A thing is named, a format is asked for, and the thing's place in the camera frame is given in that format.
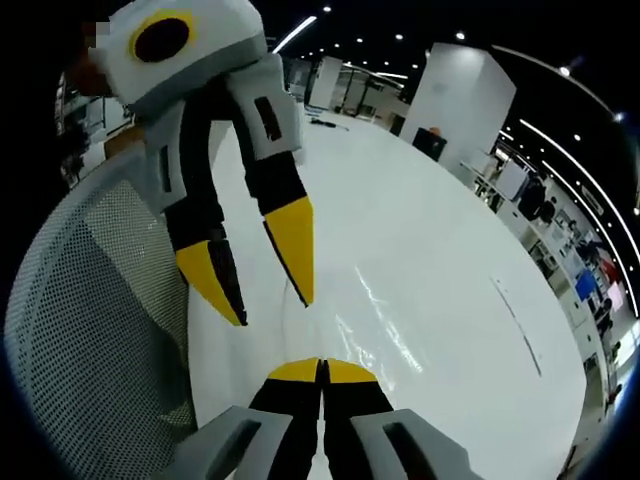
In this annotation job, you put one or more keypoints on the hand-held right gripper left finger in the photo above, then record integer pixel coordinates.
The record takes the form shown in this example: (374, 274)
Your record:
(290, 425)

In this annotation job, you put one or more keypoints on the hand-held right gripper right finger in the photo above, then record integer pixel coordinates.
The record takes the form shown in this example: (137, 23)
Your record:
(355, 425)

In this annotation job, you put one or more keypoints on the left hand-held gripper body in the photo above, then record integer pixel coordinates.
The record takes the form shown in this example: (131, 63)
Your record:
(220, 30)

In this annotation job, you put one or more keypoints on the clear food packaging bag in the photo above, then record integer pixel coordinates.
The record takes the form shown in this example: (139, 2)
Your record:
(350, 340)

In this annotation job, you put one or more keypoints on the narrow white pillar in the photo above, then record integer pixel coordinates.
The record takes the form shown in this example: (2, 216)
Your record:
(327, 82)

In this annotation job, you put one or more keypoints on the black box with orange top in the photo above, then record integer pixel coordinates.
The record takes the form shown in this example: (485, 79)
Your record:
(429, 144)

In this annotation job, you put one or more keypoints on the wide white pillar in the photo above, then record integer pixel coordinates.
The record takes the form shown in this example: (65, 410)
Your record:
(455, 95)

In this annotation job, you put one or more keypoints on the row of white office desks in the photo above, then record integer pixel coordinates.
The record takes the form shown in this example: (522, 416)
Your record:
(540, 235)

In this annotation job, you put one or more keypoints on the blue box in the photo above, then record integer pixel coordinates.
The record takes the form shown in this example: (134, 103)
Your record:
(584, 287)

